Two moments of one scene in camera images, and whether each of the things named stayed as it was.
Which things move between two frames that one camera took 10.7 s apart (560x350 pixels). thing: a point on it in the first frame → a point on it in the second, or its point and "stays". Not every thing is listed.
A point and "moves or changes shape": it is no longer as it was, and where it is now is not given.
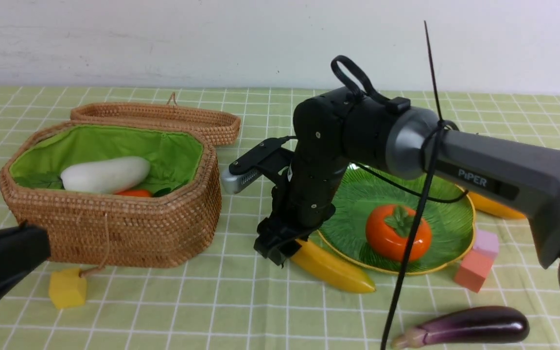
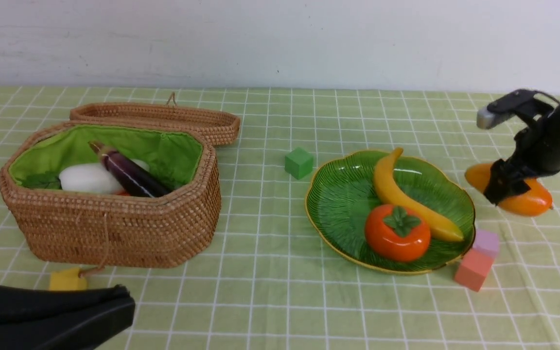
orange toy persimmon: x=388 y=229 stays
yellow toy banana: x=332 y=270 → x=391 y=192
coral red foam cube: x=474 y=268 stays
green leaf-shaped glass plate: x=448 y=210 stays
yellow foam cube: x=66 y=288 stays
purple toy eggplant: x=494 y=324 → x=129 y=172
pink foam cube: x=486 y=241 stays
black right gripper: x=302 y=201 → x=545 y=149
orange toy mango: x=488 y=206 moves or changes shape
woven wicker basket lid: x=218 y=126 stays
